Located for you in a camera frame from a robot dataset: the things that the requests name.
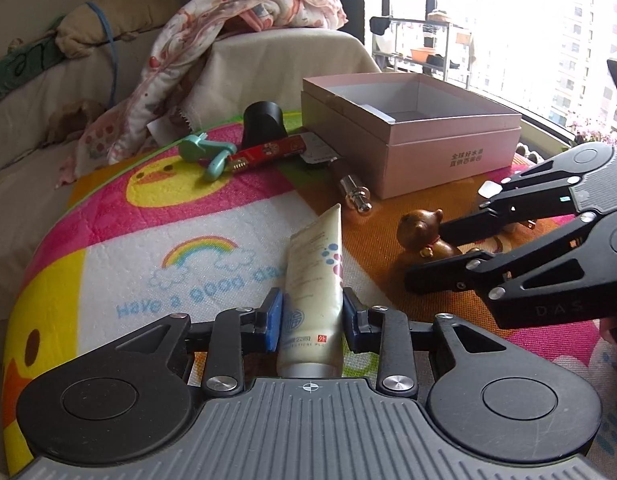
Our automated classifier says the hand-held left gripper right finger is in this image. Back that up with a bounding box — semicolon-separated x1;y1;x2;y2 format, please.
341;287;509;398

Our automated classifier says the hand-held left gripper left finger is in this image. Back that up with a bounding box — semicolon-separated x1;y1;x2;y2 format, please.
116;287;286;397

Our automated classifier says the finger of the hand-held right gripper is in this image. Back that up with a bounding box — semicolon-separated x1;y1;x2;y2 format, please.
440;154;575;252
405;214;600;331

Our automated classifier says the blue cable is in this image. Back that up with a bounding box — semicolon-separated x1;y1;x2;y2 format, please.
86;1;120;108

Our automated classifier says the black cylinder holder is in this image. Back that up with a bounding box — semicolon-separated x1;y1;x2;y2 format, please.
242;101;289;148

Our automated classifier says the green cloth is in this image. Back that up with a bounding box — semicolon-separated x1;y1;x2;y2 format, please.
0;40;64;106

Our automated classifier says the colourful cartoon play mat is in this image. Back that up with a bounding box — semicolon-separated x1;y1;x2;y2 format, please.
1;110;617;466

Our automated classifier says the pink floral blanket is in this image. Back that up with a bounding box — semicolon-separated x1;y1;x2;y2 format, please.
56;0;348;186

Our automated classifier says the beige pillow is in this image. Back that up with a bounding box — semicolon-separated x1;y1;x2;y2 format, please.
56;0;182;51

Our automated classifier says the teal plastic hand tool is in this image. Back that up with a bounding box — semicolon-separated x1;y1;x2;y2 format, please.
178;132;238;182

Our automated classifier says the balcony metal rack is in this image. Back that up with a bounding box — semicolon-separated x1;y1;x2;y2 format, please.
371;10;477;83

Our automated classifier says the black window frame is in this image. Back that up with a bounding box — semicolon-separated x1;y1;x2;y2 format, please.
347;0;437;48

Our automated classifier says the pink flowering plant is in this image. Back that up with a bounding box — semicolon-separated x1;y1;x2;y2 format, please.
571;114;617;147

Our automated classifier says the bronze perfume bottle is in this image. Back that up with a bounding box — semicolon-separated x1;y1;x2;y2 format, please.
330;156;374;215

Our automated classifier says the cream lotion tube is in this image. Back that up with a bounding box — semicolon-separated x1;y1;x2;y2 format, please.
277;203;345;378

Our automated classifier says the red lighter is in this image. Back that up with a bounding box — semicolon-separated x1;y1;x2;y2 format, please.
227;135;306;173

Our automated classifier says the pink cardboard box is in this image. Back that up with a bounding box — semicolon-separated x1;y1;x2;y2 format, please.
301;72;523;200

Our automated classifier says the beige covered sofa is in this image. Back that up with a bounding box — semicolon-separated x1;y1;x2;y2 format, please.
0;0;382;361

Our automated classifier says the brown wooden bear figurine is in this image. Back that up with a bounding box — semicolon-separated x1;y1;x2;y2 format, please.
396;208;462;265

